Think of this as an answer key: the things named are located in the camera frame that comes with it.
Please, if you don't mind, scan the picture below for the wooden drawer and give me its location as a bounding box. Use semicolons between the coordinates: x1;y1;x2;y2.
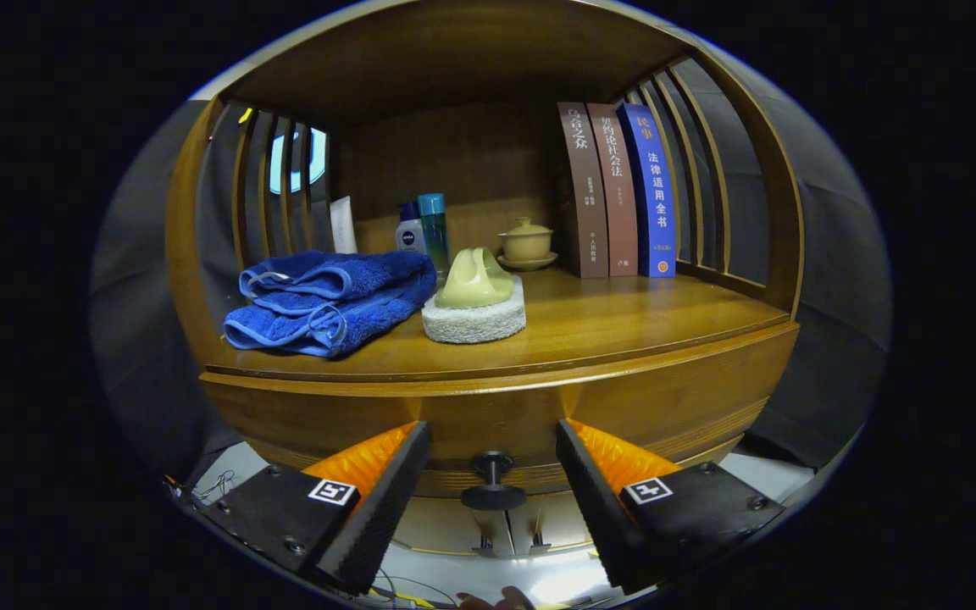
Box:
200;322;801;499

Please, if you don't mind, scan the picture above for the dark brown book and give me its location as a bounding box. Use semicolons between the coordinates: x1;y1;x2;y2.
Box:
557;102;610;279

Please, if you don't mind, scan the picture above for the reddish brown book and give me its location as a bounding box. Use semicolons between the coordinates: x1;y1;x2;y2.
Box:
587;103;640;277

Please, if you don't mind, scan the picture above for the wooden countertop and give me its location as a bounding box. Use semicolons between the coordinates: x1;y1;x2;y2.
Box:
204;267;792;384

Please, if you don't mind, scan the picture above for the thin white cable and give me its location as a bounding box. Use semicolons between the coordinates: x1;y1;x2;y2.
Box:
191;470;236;502

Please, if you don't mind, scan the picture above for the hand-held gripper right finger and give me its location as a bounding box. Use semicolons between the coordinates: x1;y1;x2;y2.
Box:
556;418;785;596

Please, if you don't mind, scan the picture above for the green handled white scrub sponge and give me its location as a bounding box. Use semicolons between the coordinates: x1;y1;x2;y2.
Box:
420;247;528;345

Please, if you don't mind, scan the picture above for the white bottle with blue cap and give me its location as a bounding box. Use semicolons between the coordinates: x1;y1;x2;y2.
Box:
395;201;427;255

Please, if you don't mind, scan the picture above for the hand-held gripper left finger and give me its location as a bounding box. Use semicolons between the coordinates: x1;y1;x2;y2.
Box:
200;421;432;596

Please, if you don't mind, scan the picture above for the wooden cabinet with slatted shelf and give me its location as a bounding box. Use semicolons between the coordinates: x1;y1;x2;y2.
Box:
164;0;805;560

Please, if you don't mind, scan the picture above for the wooden cabinet door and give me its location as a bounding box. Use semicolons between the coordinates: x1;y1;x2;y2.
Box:
496;491;601;553
395;496;497;557

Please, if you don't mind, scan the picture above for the blue book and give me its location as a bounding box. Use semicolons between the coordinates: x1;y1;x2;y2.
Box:
617;103;677;278

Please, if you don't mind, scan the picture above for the teal clear bottle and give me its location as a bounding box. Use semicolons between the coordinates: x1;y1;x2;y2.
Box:
418;192;452;272

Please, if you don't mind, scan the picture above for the beige lidded teacup with saucer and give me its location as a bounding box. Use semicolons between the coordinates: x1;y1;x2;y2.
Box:
496;217;558;272

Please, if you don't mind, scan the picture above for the black drawer knob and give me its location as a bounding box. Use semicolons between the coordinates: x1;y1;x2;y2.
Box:
461;452;529;512

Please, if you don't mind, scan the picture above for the folded blue towel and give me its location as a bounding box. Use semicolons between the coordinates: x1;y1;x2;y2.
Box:
223;250;438;359

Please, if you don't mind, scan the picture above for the white tube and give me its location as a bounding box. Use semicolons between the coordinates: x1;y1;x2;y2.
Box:
329;197;359;255

